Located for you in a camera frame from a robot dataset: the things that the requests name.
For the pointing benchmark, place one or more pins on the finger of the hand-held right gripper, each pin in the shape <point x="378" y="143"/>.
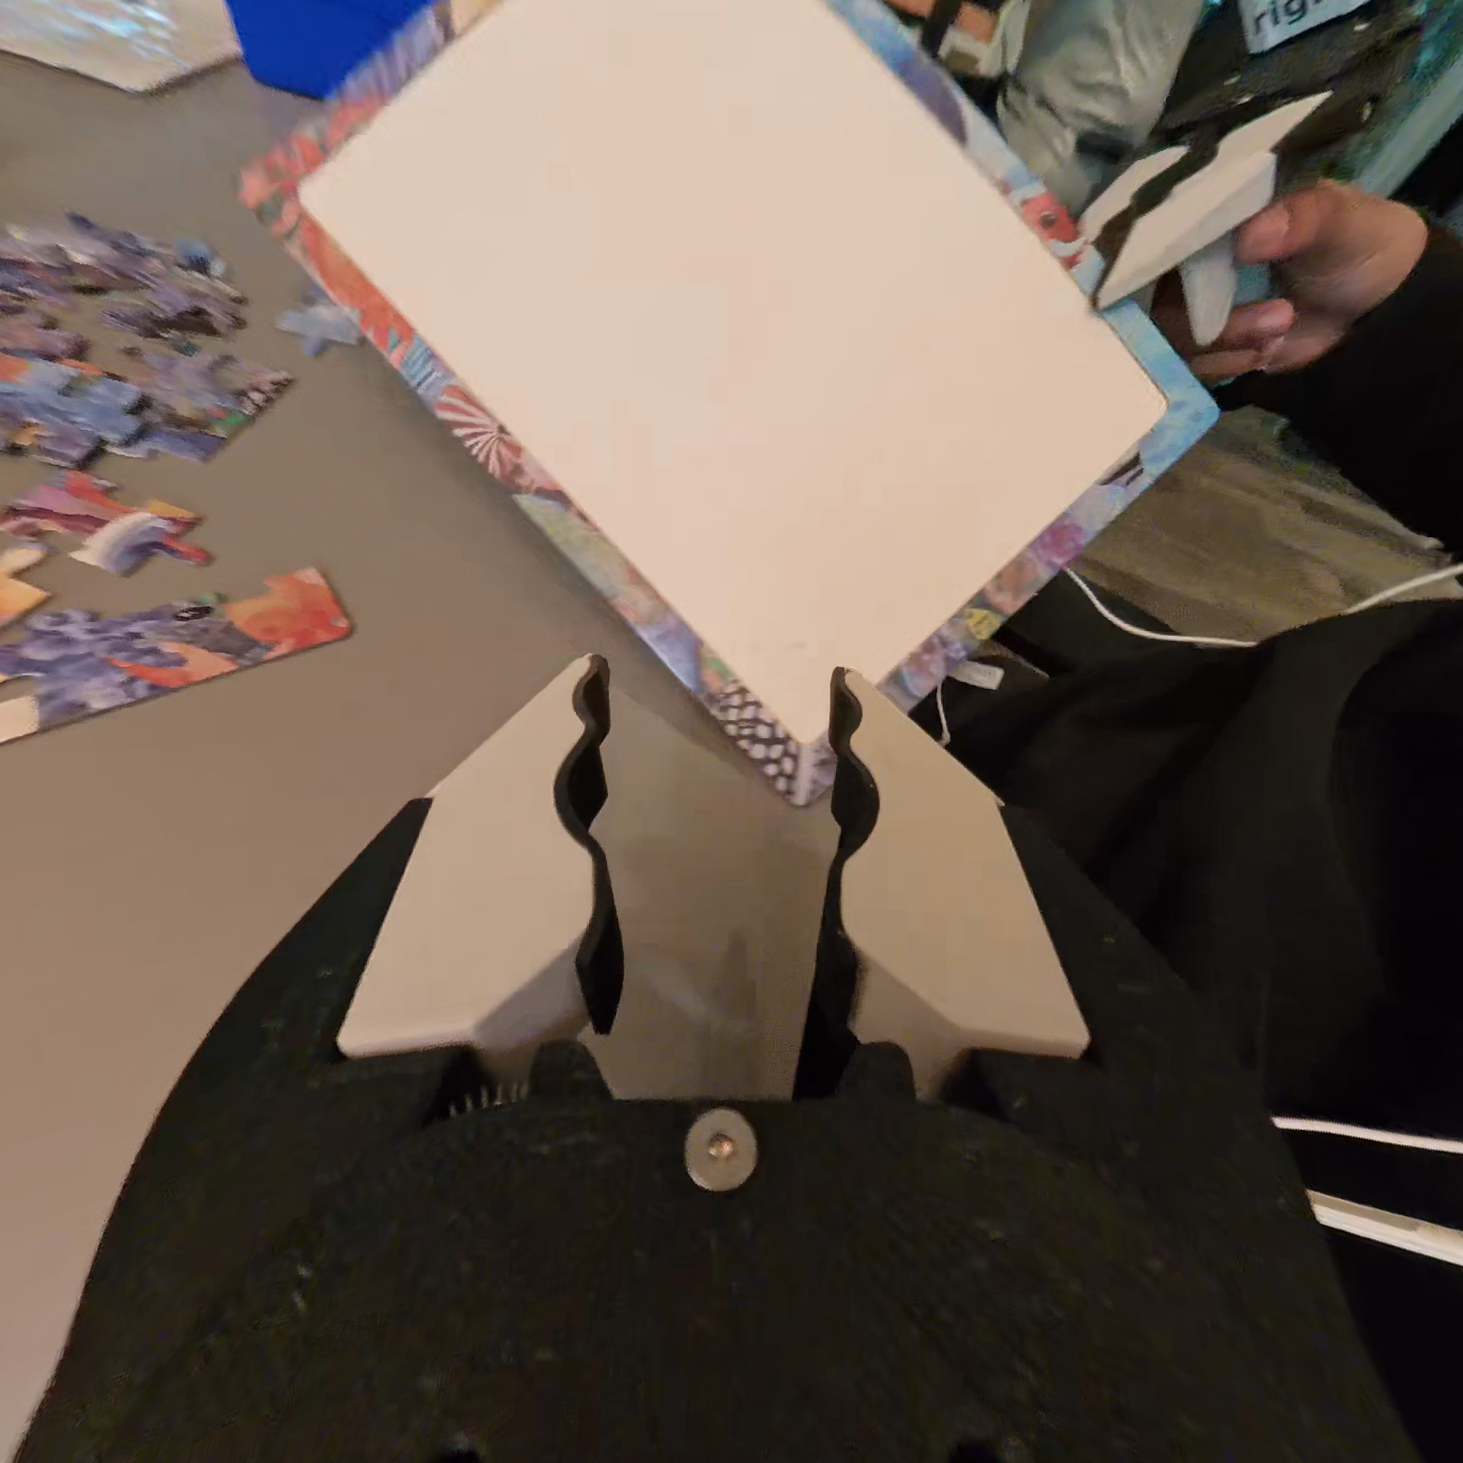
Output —
<point x="1106" y="211"/>
<point x="1200" y="216"/>

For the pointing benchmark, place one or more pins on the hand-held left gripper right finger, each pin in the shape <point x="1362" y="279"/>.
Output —
<point x="960" y="938"/>

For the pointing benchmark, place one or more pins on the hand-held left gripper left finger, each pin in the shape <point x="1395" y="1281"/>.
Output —
<point x="479" y="915"/>

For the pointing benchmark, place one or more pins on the colourful puzzle frame board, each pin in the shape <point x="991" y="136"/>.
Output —
<point x="732" y="344"/>

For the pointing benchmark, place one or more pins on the person's right forearm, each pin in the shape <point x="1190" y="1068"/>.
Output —
<point x="1406" y="399"/>

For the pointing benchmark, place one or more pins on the person's right hand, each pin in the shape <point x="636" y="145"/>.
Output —
<point x="1338" y="274"/>

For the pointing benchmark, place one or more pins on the grey cloth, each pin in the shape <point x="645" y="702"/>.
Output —
<point x="1085" y="103"/>

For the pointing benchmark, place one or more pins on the large purple orange puzzle piece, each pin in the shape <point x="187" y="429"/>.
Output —
<point x="171" y="657"/>

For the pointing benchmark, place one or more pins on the pile of jigsaw puzzle pieces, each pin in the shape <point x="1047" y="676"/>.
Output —
<point x="114" y="399"/>

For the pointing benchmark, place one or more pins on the blue puzzle box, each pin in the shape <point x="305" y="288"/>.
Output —
<point x="321" y="46"/>

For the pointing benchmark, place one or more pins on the laminated instruction sheet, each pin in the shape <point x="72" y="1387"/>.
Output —
<point x="91" y="34"/>

